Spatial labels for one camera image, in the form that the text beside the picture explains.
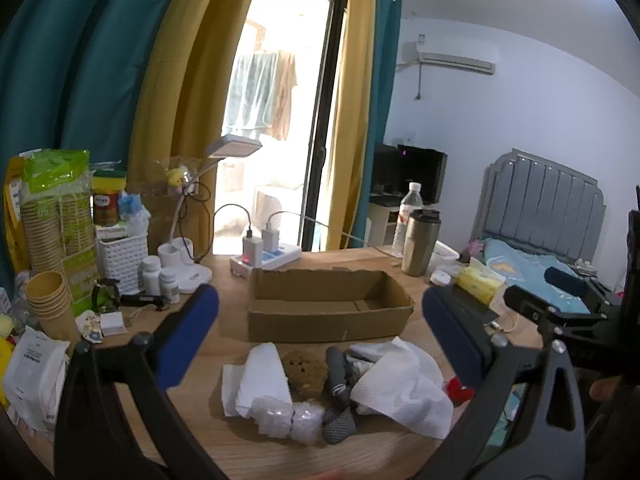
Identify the white cube adapter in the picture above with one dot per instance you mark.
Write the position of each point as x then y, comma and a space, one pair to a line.
113, 323

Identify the white outdoor appliance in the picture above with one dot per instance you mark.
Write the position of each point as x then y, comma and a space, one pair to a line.
275, 202

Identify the person's right hand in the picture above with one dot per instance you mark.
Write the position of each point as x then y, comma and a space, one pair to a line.
604, 388

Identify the yellow curtain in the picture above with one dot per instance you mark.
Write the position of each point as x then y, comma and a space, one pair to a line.
352, 110
185, 85

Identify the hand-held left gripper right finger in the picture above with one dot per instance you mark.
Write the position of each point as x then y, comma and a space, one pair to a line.
455, 342

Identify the hanging tan shirt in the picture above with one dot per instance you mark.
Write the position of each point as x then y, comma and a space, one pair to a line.
285, 90

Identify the white woven basket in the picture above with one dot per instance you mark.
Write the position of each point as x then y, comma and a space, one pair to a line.
120, 265

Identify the black monitor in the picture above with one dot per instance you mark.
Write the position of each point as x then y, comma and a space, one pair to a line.
420, 170

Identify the small white round case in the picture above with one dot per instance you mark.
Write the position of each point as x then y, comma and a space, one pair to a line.
441, 278

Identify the white air conditioner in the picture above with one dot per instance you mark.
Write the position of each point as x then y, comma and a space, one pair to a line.
450, 55

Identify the white power strip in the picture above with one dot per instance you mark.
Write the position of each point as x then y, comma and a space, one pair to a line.
280, 258

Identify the steel tumbler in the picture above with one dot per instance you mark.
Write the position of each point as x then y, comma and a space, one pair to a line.
417, 250

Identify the brown paper bag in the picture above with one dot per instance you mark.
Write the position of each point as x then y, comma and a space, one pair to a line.
160, 217

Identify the brown jar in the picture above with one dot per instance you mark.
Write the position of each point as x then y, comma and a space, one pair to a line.
105, 207

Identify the small figurine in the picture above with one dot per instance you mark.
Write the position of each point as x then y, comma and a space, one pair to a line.
91, 329

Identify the cardboard box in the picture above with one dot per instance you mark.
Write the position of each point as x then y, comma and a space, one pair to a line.
300, 327

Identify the clear plastic bag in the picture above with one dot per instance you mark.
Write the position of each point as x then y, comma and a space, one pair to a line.
287, 420

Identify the blue bedding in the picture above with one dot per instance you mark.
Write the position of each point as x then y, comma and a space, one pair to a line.
525, 260

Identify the white plastic bag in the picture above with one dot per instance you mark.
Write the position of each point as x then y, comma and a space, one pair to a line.
137, 220

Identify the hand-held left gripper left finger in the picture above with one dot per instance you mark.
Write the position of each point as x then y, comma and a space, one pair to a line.
187, 340

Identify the small red item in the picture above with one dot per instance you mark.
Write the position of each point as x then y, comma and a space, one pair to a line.
459, 391

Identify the clear water bottle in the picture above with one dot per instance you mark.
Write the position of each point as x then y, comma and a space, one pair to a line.
410, 200

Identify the yellow bag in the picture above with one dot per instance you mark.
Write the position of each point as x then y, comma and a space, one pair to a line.
12, 220

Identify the hanging teal towel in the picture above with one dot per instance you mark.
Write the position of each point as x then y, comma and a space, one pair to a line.
250, 90

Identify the dark sliding door frame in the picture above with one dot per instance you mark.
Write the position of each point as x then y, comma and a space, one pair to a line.
327, 125

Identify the pink cloth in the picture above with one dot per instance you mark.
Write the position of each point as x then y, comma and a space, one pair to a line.
475, 248

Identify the black flashlight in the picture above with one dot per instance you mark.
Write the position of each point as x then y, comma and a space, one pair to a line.
142, 300

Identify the green pack of paper cups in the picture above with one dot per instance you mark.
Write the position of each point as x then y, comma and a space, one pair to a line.
55, 210

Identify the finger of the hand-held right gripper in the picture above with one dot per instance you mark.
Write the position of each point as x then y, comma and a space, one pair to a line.
565, 281
525, 300

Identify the white wipes pack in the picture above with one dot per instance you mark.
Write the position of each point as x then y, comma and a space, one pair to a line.
30, 375

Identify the green glass item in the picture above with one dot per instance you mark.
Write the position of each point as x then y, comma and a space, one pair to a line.
106, 296

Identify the small white desk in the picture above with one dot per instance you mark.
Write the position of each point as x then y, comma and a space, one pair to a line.
380, 220

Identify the yellow duck toy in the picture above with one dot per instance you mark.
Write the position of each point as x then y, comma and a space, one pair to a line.
176, 176

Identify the stack of tan paper cups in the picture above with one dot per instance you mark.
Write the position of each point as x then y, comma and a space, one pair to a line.
47, 300

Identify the yellow fuzzy ball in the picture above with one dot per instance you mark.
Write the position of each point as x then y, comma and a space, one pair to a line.
5, 325

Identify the yellow green sponge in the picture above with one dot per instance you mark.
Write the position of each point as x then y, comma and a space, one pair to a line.
107, 180

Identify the white wall socket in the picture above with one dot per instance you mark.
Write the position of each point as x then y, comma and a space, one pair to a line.
409, 137

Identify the yellow tissue pack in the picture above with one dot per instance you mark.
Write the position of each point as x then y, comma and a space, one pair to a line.
475, 280

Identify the white desk lamp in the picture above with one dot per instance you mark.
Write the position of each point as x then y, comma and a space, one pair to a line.
185, 272

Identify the grey padded headboard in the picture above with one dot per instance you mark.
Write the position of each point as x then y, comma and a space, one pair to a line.
540, 200

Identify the white green small box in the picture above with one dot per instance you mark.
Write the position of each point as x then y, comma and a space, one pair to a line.
111, 232

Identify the white pill bottle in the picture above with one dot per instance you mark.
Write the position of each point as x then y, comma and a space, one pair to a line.
151, 275
170, 287

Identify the large white paper towel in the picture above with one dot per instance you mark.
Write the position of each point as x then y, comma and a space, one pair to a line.
405, 395

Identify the white grey sock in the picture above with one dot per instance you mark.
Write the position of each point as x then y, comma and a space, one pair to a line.
361, 362

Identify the white tissue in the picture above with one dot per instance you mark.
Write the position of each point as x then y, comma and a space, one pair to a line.
262, 375

